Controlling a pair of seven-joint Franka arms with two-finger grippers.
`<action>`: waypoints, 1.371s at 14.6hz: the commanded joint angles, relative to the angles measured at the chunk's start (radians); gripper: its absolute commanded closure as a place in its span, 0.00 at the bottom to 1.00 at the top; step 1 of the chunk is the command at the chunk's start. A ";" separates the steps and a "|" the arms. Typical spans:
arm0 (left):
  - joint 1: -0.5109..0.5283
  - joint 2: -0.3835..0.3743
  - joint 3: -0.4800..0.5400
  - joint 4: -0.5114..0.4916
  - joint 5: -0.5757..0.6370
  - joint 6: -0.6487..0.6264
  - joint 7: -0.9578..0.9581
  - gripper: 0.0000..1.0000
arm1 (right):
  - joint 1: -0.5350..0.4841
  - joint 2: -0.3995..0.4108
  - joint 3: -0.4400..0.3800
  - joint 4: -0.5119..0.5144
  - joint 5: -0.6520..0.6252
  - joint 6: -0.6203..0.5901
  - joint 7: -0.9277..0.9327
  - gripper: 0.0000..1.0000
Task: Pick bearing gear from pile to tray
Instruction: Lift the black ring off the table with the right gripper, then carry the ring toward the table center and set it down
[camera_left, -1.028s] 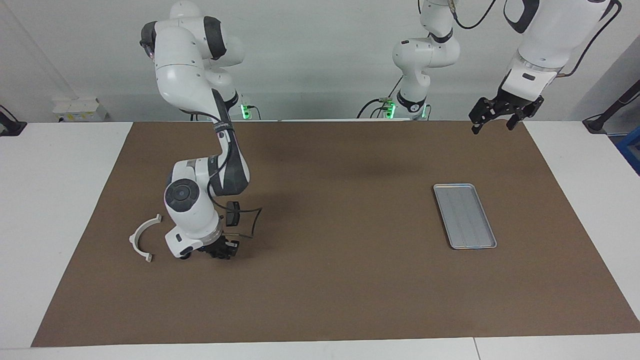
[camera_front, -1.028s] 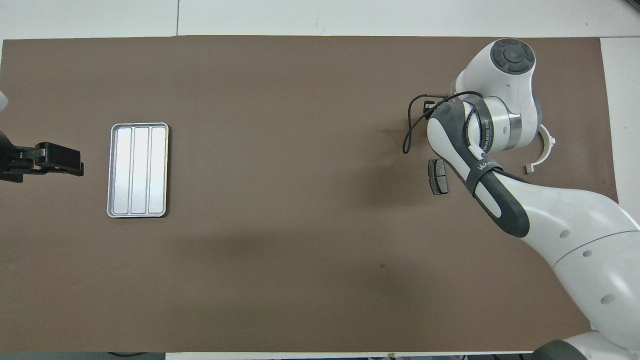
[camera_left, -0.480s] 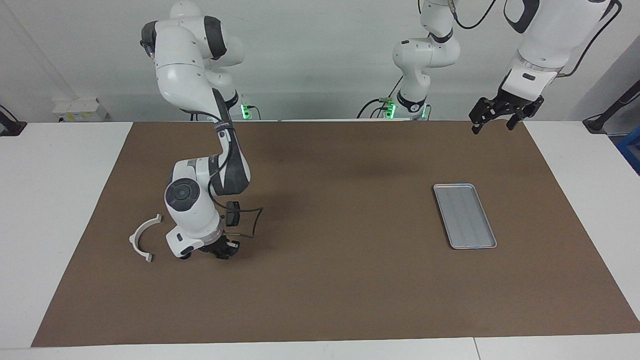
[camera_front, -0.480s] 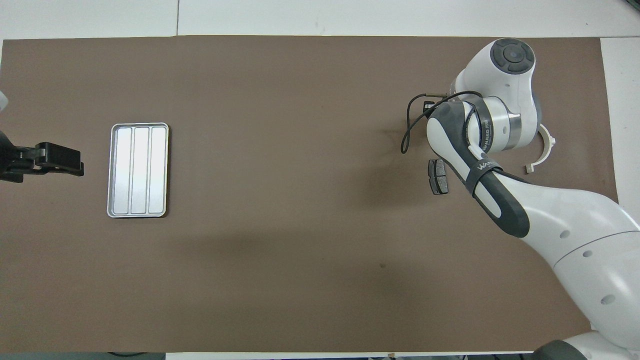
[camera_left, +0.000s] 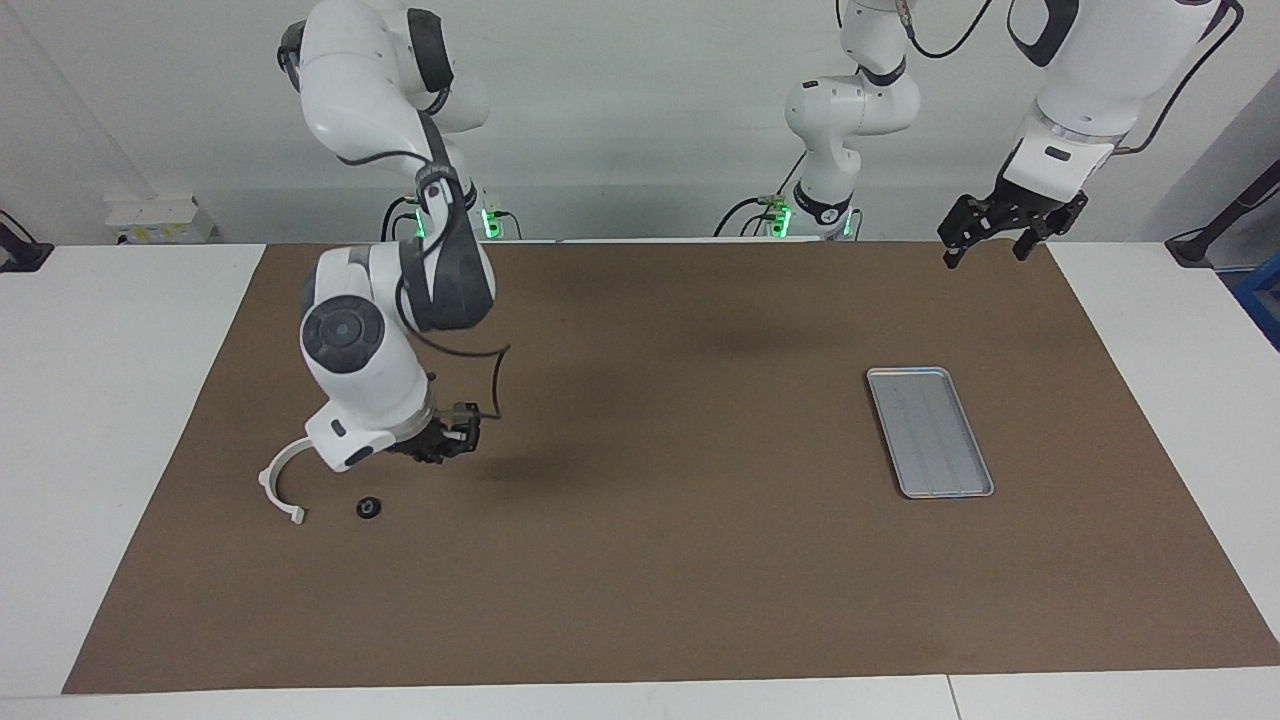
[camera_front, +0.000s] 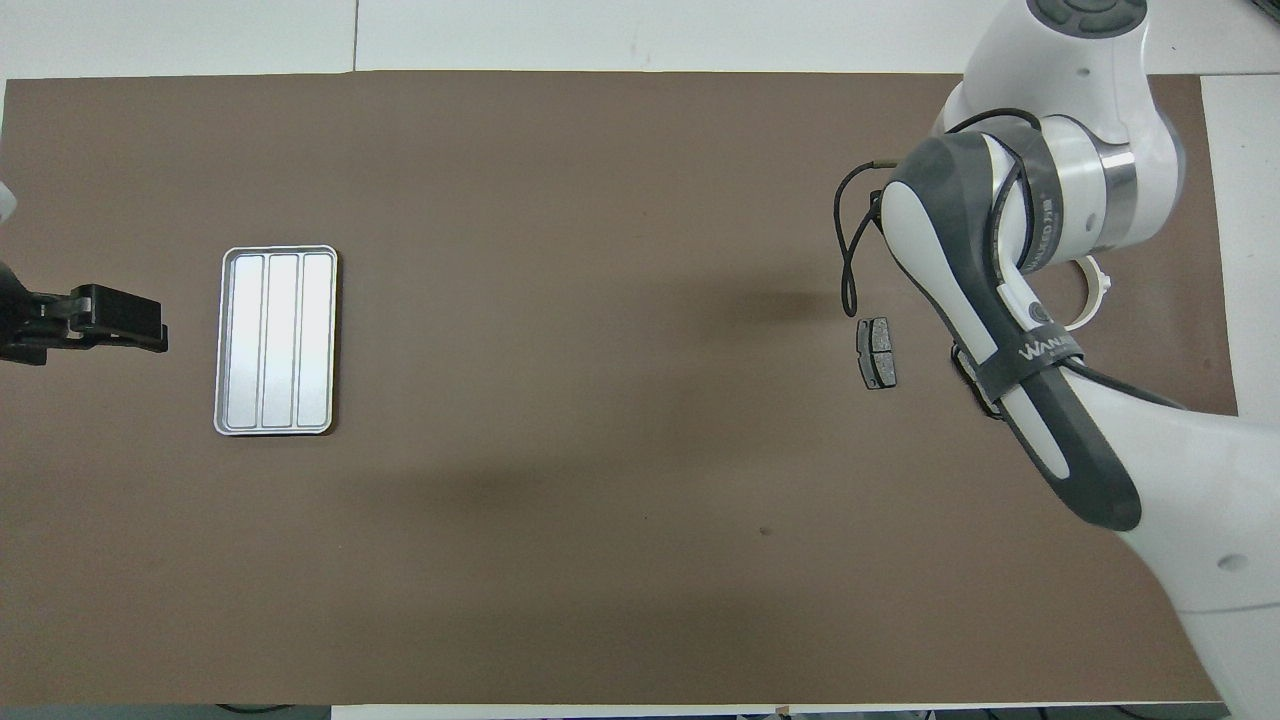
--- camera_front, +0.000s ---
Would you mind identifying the short dark brake pad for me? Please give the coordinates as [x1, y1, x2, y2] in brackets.
[855, 316, 898, 391]

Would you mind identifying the long dark brake pad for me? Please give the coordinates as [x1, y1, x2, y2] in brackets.
[950, 343, 1007, 421]

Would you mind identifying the silver metal tray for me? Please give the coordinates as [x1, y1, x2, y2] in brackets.
[213, 244, 339, 438]

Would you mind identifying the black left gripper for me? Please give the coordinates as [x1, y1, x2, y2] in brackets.
[0, 258, 169, 365]

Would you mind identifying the white semicircular plastic bracket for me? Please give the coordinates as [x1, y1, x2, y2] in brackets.
[1062, 255, 1113, 332]

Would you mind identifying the brown table mat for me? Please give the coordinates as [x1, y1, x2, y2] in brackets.
[0, 70, 1241, 706]

